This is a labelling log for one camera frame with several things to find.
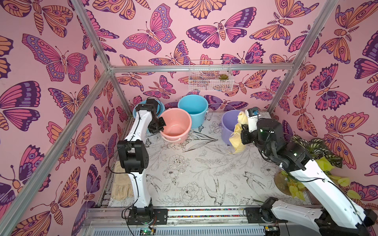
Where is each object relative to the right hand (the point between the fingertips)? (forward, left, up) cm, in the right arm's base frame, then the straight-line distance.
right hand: (245, 123), depth 66 cm
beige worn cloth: (-18, +64, -35) cm, 75 cm away
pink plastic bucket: (+24, +35, -28) cm, 50 cm away
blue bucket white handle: (+24, +45, -17) cm, 53 cm away
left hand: (+14, +42, -22) cm, 49 cm away
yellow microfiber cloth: (-4, +4, -6) cm, 8 cm away
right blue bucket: (+37, +22, -24) cm, 50 cm away
